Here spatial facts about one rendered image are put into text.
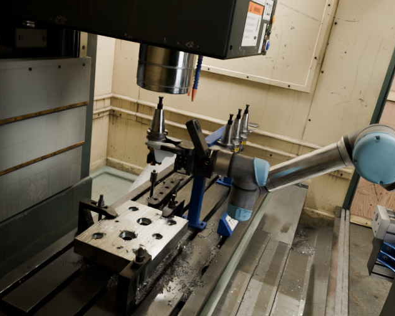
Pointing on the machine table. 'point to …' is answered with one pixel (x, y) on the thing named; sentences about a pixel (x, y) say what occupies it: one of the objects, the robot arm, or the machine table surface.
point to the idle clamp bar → (167, 191)
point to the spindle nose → (165, 70)
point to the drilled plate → (130, 217)
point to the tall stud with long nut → (153, 181)
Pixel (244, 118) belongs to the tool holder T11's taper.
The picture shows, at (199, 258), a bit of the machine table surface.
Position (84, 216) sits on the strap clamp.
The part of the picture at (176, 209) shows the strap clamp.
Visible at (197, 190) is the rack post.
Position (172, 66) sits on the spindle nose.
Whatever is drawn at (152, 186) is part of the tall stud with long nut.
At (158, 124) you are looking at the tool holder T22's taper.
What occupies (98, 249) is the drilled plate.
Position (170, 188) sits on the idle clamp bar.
